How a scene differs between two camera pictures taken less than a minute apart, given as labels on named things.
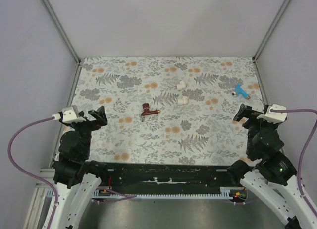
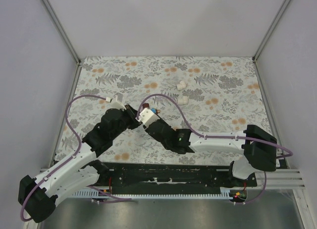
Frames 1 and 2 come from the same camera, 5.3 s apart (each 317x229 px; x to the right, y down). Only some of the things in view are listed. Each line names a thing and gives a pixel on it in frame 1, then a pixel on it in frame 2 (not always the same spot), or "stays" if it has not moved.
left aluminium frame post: (52, 13) stays
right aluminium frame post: (272, 26) stays
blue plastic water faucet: (238, 89) → (154, 110)
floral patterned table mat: (168, 110) stays
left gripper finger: (100, 115) → (133, 112)
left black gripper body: (85, 128) → (128, 122)
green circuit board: (240, 194) stays
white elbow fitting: (182, 85) stays
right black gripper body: (253, 124) → (161, 120)
